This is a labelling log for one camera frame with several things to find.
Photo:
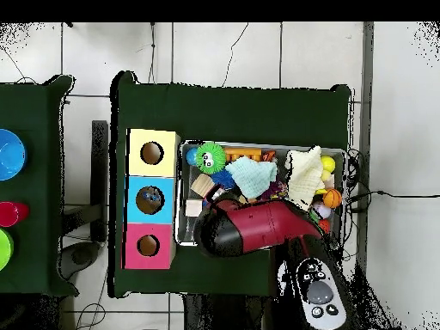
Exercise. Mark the green puffer ball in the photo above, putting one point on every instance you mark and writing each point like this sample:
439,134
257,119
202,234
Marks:
210,158

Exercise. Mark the light blue waffle cloth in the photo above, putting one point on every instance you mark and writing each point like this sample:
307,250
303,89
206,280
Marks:
252,175

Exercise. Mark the clear plastic bottle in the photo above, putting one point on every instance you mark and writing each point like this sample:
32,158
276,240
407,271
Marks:
150,197

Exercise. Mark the cream waffle cloth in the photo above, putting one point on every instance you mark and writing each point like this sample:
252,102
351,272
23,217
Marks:
304,175

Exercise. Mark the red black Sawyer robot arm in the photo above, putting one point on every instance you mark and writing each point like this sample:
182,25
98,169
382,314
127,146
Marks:
268,227

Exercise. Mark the shallow clear mesh bin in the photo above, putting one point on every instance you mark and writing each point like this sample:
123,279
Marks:
184,227

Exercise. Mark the wooden box with three holes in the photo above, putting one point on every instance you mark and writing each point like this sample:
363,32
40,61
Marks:
165,165

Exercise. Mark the blue puffer ball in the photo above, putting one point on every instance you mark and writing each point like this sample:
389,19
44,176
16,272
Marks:
223,179

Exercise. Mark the wavy wooden block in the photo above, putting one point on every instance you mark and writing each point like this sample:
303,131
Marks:
202,185

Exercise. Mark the orange toy brick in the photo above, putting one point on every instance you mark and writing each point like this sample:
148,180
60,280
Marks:
240,153

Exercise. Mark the wooden cube block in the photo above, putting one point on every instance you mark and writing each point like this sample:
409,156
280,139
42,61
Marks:
194,208

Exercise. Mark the blue globe ball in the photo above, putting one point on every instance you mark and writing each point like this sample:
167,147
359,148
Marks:
190,156

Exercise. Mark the white baseball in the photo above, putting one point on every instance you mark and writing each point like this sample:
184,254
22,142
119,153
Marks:
322,210

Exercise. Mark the yellow ball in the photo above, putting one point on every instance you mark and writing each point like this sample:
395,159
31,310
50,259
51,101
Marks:
329,164

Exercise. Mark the small orange basketball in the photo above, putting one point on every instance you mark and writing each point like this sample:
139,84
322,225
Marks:
332,198

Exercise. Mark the black robot stand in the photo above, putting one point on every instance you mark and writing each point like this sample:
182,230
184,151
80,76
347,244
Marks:
220,312

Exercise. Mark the grey rounded base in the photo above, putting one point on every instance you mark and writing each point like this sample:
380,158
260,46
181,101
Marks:
80,257

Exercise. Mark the dark green side table cloth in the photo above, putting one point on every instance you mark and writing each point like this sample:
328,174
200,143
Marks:
31,192

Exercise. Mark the red toy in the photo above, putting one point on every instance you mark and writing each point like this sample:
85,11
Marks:
12,213

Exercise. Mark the blue bowl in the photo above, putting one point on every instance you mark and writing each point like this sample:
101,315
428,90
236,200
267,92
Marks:
10,154

